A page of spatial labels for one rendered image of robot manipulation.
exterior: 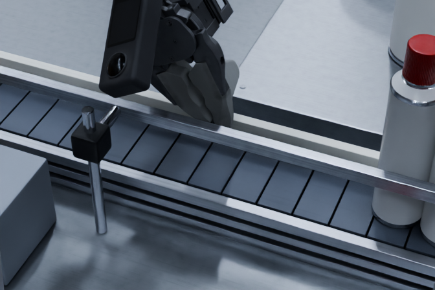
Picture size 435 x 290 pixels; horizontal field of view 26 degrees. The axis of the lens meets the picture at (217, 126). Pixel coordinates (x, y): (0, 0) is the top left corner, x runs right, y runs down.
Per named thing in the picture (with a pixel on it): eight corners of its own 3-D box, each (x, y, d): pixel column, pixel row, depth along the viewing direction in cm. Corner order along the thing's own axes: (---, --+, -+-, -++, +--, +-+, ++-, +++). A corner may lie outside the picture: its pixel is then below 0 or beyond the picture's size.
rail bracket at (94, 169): (138, 197, 103) (129, 78, 92) (107, 243, 98) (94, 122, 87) (112, 189, 104) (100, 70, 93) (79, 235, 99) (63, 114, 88)
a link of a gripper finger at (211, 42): (242, 83, 93) (200, 9, 89) (236, 92, 92) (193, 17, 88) (204, 92, 95) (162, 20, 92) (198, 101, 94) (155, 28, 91)
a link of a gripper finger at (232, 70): (267, 100, 99) (226, 26, 95) (246, 134, 94) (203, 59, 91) (243, 105, 100) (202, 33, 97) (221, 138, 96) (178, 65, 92)
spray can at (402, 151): (427, 199, 96) (461, 33, 82) (418, 234, 92) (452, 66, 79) (377, 187, 97) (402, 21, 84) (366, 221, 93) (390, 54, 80)
